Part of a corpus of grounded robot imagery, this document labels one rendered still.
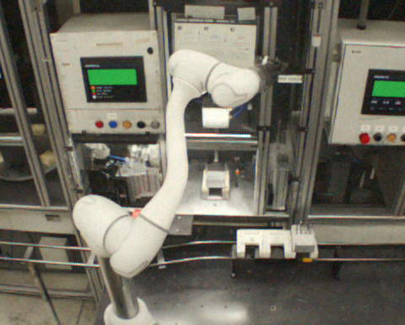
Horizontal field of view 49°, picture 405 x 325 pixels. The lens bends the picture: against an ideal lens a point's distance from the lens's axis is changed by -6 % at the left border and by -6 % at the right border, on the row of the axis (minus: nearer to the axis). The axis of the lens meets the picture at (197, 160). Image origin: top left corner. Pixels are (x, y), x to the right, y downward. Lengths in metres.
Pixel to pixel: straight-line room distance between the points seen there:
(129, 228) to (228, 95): 0.47
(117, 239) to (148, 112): 0.72
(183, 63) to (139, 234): 0.53
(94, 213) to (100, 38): 0.70
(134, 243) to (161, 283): 0.96
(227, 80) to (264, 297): 1.18
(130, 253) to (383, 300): 1.36
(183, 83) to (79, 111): 0.68
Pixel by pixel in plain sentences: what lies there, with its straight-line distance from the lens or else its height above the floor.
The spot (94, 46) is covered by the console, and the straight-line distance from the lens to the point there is 1.82.
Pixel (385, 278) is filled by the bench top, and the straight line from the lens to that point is 2.41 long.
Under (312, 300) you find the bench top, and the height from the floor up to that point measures 0.68.
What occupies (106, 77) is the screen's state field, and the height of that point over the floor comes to 1.65.
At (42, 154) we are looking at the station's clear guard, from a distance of 2.22.
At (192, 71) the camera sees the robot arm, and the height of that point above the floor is 1.83.
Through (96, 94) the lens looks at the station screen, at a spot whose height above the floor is 1.58.
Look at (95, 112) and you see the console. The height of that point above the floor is 1.47.
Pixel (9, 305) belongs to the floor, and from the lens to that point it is 3.27.
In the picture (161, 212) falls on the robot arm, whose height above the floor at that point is 1.55.
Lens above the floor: 2.46
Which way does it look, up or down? 37 degrees down
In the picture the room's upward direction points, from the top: 2 degrees counter-clockwise
